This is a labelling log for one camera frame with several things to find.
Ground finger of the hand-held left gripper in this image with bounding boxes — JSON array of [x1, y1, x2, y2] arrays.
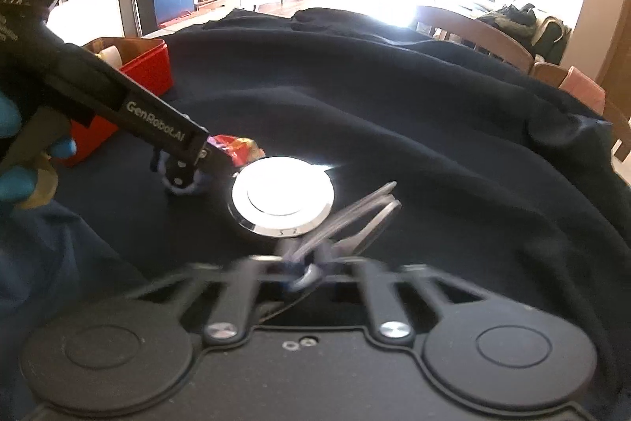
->
[[198, 144, 233, 178], [162, 149, 199, 188]]

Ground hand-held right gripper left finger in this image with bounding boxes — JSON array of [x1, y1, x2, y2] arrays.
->
[[133, 254, 300, 342]]

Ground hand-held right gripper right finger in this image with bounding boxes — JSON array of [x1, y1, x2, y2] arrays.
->
[[319, 260, 475, 339]]

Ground purple round toy figure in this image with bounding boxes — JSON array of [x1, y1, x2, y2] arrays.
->
[[149, 148, 210, 198]]

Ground white round sunglasses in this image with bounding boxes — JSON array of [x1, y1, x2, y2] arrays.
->
[[273, 180, 403, 294]]

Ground red plastic box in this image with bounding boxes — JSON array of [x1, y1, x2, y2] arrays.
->
[[63, 37, 174, 168]]

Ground person's left hand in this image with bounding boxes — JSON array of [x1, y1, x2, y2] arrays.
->
[[0, 92, 78, 210]]

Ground red foil candy wrapper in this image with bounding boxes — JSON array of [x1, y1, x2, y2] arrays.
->
[[209, 134, 266, 168]]

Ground yellow plastic bottle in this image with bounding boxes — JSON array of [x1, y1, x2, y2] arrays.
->
[[95, 45, 122, 67]]

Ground white cabinet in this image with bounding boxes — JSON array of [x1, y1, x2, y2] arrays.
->
[[48, 0, 125, 53]]

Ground round shiny metal tin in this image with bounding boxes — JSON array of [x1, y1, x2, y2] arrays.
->
[[231, 156, 337, 250]]

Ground dark navy cloth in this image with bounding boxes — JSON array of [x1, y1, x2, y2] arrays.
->
[[0, 7, 631, 421]]

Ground wooden chair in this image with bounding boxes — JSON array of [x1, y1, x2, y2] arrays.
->
[[413, 5, 536, 75]]

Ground chair with pink cushion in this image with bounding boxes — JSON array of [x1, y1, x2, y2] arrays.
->
[[531, 61, 608, 117]]

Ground dark green bag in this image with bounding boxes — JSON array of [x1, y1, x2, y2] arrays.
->
[[479, 4, 573, 65]]

